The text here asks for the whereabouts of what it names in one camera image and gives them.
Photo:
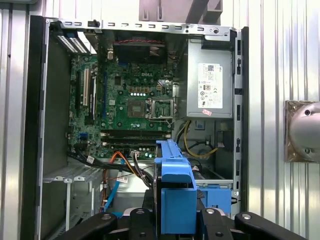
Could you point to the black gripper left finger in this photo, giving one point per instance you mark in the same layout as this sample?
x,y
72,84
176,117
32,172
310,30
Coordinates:
x,y
140,225

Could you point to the blue expansion slot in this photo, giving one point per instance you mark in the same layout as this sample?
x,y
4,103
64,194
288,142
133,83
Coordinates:
x,y
105,100

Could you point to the locking lever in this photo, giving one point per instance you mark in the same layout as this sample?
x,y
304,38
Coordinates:
x,y
160,120

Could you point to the green motherboard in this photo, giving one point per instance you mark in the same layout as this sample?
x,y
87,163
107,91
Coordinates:
x,y
117,120

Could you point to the hard disk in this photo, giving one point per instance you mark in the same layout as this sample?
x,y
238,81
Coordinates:
x,y
175,200

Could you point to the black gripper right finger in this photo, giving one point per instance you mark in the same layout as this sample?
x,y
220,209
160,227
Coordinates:
x,y
212,225

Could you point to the black open PC case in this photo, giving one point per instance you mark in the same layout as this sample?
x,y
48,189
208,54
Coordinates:
x,y
57,100

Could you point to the square brown base plate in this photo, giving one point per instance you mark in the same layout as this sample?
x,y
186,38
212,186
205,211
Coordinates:
x,y
287,155

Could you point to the RAM slot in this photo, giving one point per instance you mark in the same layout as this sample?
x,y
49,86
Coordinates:
x,y
130,148
130,143
137,136
137,131

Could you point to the metal socket cover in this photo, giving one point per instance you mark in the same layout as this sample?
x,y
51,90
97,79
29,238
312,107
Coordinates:
x,y
150,108

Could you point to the grey metal disk bay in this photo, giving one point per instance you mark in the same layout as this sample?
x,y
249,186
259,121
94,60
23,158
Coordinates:
x,y
75,172

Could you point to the grey power supply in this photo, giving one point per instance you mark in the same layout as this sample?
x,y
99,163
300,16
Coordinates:
x,y
210,100

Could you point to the grey optical drive cage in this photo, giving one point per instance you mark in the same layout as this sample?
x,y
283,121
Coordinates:
x,y
217,175

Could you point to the black expansion slot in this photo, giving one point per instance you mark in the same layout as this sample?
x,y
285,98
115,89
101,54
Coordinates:
x,y
79,90

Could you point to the white expansion slot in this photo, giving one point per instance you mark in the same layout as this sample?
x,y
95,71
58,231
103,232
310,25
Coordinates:
x,y
86,87

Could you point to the CPU socket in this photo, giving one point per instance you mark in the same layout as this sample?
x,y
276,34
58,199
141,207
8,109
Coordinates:
x,y
136,108

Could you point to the blue drive latch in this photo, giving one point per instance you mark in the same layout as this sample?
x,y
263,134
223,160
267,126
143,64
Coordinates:
x,y
215,200

